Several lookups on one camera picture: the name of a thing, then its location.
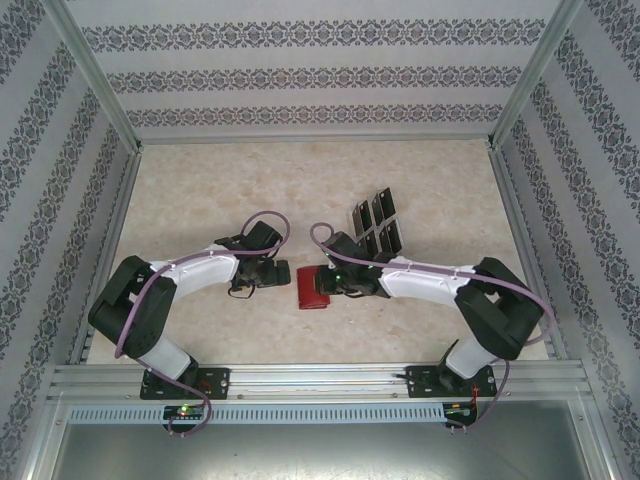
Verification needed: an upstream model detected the aluminium mounting rail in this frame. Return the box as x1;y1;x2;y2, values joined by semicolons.
47;362;599;404

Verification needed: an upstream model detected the grey slotted cable duct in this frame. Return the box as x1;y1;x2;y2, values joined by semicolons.
67;402;446;425

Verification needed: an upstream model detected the red leather card holder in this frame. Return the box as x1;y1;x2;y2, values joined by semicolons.
296;266;334;312

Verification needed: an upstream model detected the aluminium frame upright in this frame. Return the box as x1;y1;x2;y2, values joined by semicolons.
569;397;621;480
19;394;69;480

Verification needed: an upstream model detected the aluminium side rail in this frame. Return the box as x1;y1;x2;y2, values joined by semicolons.
489;148;570;361
69;148;146;365

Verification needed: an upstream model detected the black rectangular plates cluster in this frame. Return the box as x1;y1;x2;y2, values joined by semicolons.
348;187;406;257

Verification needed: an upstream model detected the aluminium frame post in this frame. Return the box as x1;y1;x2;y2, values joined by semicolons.
47;0;144;154
487;0;585;151

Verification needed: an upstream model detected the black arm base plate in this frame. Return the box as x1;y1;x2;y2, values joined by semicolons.
139;366;232;401
405;363;501;400

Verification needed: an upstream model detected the grey metal sheet tray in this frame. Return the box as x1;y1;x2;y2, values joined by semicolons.
49;422;594;480

